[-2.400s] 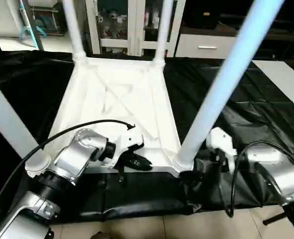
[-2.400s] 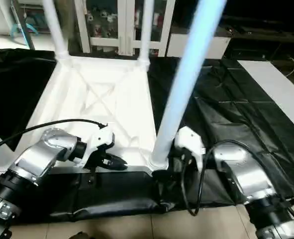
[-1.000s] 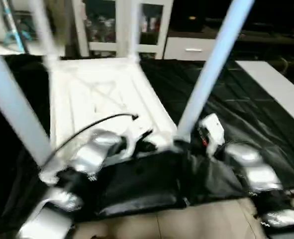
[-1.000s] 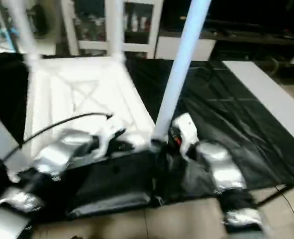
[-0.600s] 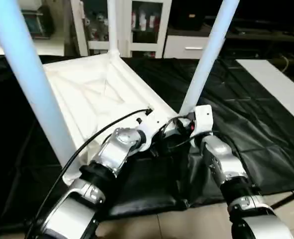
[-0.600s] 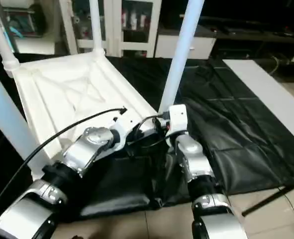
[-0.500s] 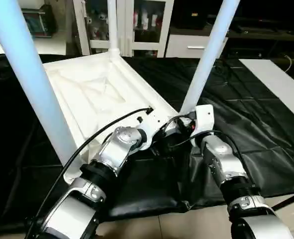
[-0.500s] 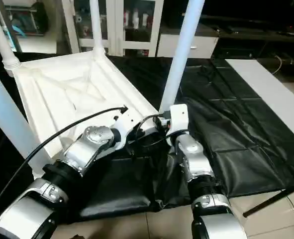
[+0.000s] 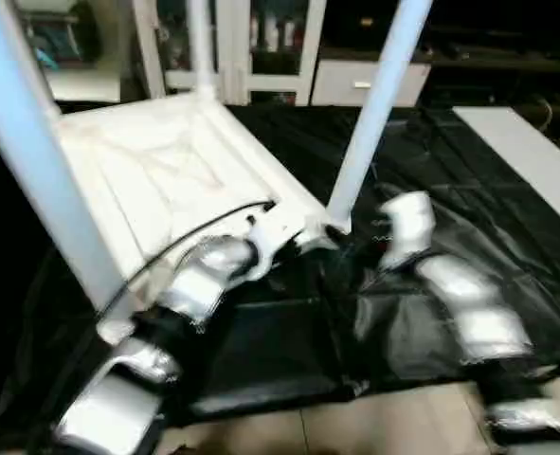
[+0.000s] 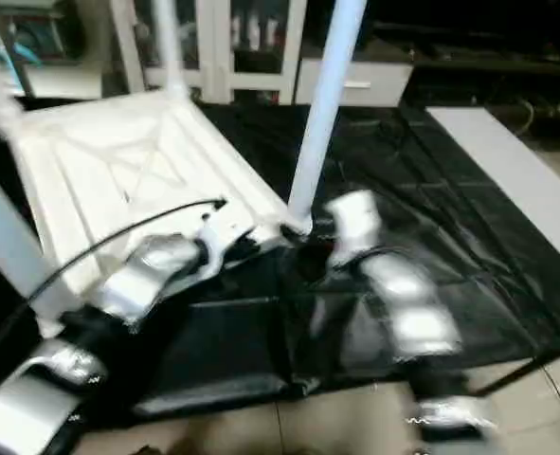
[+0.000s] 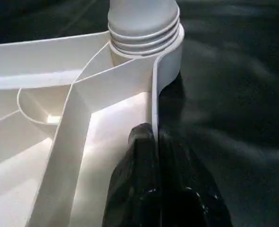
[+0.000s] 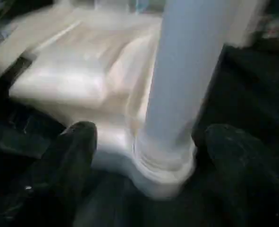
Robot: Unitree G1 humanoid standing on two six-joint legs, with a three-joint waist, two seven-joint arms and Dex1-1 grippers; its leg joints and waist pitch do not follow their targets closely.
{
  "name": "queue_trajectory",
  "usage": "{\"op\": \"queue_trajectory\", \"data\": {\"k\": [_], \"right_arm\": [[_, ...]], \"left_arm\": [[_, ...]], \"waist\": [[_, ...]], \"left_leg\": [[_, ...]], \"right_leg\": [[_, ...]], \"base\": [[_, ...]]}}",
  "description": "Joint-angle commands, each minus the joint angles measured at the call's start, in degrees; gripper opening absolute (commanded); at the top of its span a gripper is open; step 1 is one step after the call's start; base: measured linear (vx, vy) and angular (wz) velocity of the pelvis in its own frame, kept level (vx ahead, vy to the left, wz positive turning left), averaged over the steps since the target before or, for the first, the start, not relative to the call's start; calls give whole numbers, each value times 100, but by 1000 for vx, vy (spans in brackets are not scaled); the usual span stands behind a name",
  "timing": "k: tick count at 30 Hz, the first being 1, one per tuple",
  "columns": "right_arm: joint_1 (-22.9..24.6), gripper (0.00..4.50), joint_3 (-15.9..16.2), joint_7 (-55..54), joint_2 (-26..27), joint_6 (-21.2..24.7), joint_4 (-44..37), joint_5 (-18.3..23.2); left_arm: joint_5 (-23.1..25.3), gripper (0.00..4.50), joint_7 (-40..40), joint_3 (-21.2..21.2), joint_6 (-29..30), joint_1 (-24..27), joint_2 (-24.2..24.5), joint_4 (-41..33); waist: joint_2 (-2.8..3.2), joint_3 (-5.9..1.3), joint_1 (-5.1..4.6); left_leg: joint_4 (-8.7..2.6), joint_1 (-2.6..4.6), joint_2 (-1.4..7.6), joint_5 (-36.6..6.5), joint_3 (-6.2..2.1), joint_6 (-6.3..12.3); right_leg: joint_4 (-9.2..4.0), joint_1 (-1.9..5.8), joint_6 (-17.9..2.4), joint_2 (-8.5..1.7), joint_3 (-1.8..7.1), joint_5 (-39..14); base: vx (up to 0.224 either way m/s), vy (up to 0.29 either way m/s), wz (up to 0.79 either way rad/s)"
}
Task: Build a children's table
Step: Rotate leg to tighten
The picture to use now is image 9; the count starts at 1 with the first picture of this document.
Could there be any white drawer unit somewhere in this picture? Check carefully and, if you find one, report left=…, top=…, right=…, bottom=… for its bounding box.
left=310, top=59, right=432, bottom=107

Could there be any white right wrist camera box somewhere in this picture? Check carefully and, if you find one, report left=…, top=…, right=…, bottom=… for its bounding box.
left=374, top=190, right=437, bottom=271

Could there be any black work mat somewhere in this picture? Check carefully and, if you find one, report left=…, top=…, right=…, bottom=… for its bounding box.
left=0, top=100, right=560, bottom=428

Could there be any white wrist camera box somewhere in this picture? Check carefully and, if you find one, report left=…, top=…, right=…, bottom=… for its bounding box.
left=374, top=190, right=437, bottom=271
left=246, top=204, right=309, bottom=266

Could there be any light blue stand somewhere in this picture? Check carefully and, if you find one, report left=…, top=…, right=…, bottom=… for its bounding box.
left=19, top=14, right=81, bottom=82

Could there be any white plastic table top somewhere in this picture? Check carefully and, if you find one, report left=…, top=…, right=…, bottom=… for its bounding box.
left=52, top=90, right=342, bottom=347

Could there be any white flat board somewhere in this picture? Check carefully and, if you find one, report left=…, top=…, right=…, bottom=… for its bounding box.
left=453, top=106, right=560, bottom=238

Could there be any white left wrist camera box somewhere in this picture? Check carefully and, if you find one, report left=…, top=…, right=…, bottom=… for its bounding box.
left=246, top=204, right=309, bottom=266

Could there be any white glass door cabinet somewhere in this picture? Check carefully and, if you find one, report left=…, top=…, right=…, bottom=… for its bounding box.
left=133, top=0, right=328, bottom=105

